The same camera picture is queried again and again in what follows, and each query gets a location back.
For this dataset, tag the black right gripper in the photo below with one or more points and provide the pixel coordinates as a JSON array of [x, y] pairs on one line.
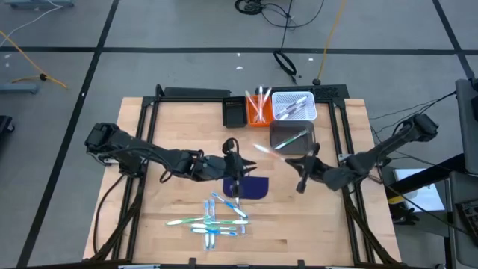
[[317, 170]]

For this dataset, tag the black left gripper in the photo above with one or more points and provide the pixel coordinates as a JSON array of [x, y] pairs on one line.
[[224, 168]]

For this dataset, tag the green toothbrush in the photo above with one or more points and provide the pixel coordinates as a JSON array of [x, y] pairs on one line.
[[213, 226], [291, 140], [231, 222], [186, 220]]

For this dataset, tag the orange toothbrush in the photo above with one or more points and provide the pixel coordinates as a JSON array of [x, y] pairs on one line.
[[251, 100], [267, 151], [268, 98], [260, 95]]

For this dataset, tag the blue toothbrush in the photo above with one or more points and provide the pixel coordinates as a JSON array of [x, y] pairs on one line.
[[205, 224], [212, 224], [229, 205], [214, 232], [242, 228]]

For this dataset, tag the grey toothbrush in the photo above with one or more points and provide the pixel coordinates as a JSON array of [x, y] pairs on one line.
[[300, 101], [297, 108], [289, 114]]

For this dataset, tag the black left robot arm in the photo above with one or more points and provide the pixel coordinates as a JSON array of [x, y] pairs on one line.
[[157, 157]]

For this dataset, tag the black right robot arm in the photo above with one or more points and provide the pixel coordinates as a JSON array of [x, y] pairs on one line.
[[373, 156]]

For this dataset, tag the dark blue mat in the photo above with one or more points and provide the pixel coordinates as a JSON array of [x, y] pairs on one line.
[[257, 187]]

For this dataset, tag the grey plastic bin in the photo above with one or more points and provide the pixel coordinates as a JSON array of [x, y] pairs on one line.
[[284, 130]]

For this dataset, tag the orange slotted plastic basket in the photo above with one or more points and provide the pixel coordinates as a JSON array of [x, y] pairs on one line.
[[269, 121]]

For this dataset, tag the black slotted plastic basket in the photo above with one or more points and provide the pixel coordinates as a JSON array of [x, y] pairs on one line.
[[228, 117]]

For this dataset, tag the white perforated plastic basket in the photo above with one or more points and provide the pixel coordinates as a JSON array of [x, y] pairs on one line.
[[280, 98]]

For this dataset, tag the black long bar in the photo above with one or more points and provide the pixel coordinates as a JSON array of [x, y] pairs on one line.
[[196, 92]]

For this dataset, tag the black table clamp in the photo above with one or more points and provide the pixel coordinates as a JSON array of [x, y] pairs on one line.
[[192, 262], [301, 263]]

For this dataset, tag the white box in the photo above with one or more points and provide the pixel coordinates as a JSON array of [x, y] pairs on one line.
[[422, 190]]

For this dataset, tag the black desk beam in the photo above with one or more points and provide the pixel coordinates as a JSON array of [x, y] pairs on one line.
[[429, 173]]

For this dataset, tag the grey desk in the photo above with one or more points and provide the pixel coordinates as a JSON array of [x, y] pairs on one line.
[[468, 123], [457, 258]]

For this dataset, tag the black keyboard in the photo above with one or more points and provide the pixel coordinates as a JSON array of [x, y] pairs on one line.
[[468, 220]]

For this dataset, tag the grey stand foot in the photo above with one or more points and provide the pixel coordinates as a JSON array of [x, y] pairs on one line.
[[37, 3], [18, 88]]

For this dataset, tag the black caster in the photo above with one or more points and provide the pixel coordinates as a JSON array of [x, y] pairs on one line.
[[5, 125]]

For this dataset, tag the black aluminium table frame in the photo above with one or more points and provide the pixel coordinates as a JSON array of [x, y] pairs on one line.
[[179, 99]]

